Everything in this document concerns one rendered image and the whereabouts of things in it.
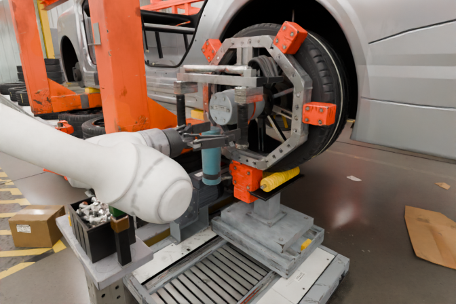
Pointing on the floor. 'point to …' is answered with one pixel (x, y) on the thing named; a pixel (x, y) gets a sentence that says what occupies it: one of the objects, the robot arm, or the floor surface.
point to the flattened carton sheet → (431, 235)
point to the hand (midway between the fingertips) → (220, 130)
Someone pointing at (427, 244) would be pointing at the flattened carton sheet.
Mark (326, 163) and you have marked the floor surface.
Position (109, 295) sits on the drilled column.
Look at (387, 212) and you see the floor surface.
